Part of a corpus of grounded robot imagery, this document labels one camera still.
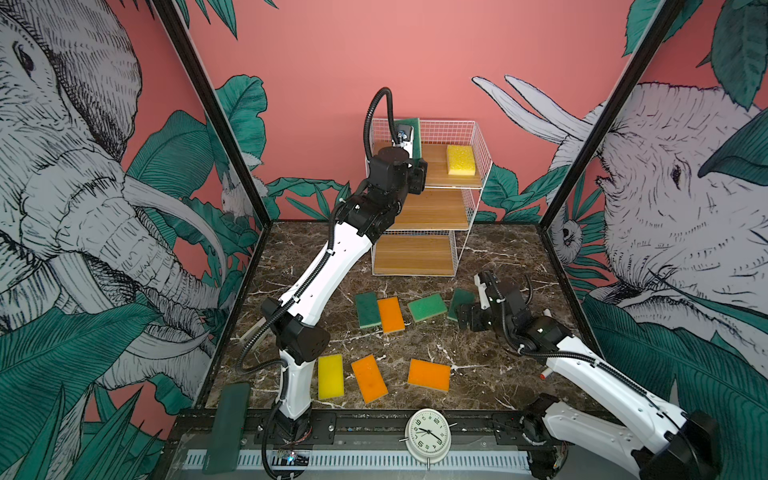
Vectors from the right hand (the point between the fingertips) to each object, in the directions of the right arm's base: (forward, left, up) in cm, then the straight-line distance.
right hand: (465, 303), depth 79 cm
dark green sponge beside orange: (+6, +28, -15) cm, 32 cm away
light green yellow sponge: (+7, +9, -16) cm, 19 cm away
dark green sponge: (+11, -3, -16) cm, 19 cm away
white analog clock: (-29, +11, -12) cm, 33 cm away
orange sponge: (-14, +9, -16) cm, 23 cm away
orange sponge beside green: (+3, +20, -15) cm, 26 cm away
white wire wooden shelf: (+20, +8, +8) cm, 23 cm away
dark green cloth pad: (-31, +61, -15) cm, 70 cm away
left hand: (+21, +16, +33) cm, 42 cm away
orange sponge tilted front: (-15, +26, -15) cm, 34 cm away
